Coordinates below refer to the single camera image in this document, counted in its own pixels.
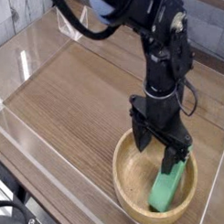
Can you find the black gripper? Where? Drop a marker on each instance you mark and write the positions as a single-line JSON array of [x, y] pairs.
[[159, 116]]

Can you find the green rectangular block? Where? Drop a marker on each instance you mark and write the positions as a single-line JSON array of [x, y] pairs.
[[162, 193]]

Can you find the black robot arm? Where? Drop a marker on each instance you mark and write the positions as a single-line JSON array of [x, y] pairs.
[[162, 28]]

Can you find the wooden bowl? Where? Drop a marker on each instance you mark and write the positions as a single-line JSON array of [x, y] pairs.
[[134, 173]]

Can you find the clear acrylic enclosure wall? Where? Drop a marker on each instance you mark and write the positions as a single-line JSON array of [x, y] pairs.
[[64, 107]]

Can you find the black metal table bracket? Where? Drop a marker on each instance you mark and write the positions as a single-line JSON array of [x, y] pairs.
[[23, 214]]

